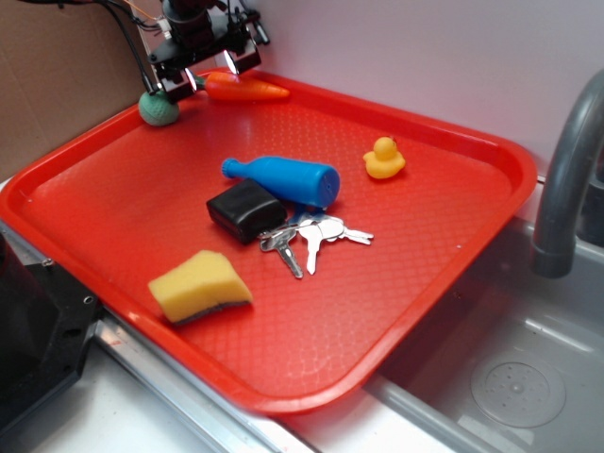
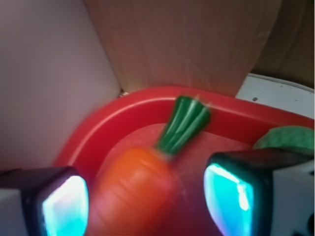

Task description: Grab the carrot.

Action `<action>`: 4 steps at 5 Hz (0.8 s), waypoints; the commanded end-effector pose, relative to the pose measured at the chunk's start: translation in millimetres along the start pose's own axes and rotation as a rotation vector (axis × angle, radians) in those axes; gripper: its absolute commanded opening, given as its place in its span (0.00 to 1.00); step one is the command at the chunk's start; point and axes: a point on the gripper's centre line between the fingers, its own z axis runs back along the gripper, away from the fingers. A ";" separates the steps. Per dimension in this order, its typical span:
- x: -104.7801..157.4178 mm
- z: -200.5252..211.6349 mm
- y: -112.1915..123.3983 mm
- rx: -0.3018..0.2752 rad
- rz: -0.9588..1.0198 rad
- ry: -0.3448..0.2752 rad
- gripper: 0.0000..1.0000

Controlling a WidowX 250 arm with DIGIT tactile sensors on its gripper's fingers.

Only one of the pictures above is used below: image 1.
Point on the orange toy carrot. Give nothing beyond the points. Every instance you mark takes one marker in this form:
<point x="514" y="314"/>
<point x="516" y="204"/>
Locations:
<point x="230" y="87"/>

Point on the black key fob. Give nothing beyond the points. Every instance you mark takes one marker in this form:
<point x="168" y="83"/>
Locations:
<point x="246" y="210"/>

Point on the grey sink basin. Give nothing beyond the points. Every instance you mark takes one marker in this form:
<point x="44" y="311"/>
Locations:
<point x="506" y="361"/>

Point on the silver key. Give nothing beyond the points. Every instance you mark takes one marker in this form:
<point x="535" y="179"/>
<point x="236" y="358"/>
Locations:
<point x="280" y="242"/>
<point x="312" y="233"/>
<point x="333" y="230"/>

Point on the brown cardboard sheet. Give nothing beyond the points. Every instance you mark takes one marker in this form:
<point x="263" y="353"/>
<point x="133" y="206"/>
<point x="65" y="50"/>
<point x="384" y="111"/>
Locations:
<point x="63" y="71"/>

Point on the grey faucet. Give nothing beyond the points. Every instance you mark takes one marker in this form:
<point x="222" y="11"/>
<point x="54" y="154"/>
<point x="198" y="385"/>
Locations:
<point x="571" y="205"/>

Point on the silver key right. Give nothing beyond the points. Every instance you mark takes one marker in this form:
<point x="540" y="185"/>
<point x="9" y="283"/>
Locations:
<point x="333" y="230"/>

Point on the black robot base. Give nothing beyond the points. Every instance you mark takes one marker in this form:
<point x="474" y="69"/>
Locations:
<point x="47" y="319"/>

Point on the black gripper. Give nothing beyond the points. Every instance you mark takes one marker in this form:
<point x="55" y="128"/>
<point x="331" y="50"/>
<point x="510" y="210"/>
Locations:
<point x="239" y="35"/>

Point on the blue toy bottle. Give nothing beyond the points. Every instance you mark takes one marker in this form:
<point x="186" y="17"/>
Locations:
<point x="303" y="182"/>

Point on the silver key middle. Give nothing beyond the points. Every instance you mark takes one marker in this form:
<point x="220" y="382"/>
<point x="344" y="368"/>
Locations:
<point x="312" y="233"/>

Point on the yellow rubber duck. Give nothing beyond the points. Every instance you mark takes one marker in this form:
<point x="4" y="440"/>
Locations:
<point x="384" y="160"/>

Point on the green knitted ball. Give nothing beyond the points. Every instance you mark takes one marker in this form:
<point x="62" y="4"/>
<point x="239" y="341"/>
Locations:
<point x="157" y="110"/>

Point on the red plastic tray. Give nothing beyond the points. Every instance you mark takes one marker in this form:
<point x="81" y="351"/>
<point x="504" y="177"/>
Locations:
<point x="126" y="202"/>

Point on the silver key left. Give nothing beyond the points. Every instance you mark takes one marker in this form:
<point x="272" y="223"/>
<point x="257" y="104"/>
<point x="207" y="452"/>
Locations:
<point x="280" y="242"/>

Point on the yellow sponge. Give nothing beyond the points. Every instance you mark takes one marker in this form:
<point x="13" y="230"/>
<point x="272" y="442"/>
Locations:
<point x="203" y="283"/>

